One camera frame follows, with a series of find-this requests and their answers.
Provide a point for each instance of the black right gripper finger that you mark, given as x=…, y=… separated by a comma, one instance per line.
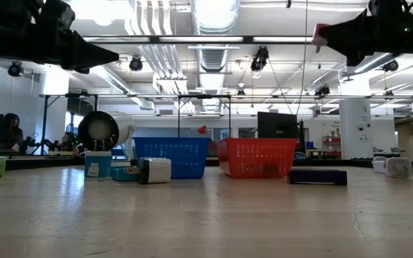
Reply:
x=350, y=36
x=356, y=60

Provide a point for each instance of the pink and white tape roll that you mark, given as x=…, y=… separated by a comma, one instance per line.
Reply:
x=318, y=36

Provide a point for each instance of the white cube with dotted face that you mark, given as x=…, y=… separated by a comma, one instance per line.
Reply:
x=399, y=167

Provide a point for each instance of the dark purple box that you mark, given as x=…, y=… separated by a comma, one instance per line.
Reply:
x=317, y=177

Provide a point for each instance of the white shelf with items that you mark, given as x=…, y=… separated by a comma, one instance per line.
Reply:
x=330, y=147

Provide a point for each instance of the black ceiling spotlight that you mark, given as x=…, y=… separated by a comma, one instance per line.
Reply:
x=136, y=64
x=14, y=69
x=323, y=91
x=391, y=66

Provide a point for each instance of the white cylindrical projector on stand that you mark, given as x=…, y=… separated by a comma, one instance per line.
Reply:
x=102, y=129

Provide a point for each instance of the white pillar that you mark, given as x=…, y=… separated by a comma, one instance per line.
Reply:
x=355, y=125

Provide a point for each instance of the person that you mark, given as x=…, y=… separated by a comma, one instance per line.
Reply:
x=66, y=140
x=9, y=138

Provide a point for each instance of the blue white carton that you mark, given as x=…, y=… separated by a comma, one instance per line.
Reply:
x=98, y=165

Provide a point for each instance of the white cup far right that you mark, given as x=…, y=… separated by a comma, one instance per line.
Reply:
x=378, y=166

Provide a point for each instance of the teal flat box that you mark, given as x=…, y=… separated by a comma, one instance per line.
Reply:
x=120, y=174

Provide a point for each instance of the red desk lamp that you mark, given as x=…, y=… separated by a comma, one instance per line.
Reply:
x=203, y=129

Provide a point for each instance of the blue plastic basket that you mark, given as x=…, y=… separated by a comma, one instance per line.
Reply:
x=185, y=157

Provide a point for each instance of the red plastic basket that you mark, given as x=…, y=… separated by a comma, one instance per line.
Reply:
x=256, y=154

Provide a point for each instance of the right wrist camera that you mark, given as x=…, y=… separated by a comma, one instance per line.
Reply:
x=387, y=8

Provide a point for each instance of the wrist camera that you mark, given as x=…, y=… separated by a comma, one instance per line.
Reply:
x=57, y=14
x=387, y=8

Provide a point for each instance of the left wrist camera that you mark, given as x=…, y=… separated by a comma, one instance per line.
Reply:
x=57, y=14

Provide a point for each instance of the black background rig frame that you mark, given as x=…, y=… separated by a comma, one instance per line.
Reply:
x=45, y=122

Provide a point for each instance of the black overhead camera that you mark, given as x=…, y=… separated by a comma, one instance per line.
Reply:
x=260, y=59

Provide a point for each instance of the black aluminium rig frame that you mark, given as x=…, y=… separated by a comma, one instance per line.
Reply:
x=357, y=163

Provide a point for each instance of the white wall charger cube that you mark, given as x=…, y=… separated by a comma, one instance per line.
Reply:
x=156, y=171

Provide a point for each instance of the silver air duct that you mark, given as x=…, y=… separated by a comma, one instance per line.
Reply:
x=213, y=21

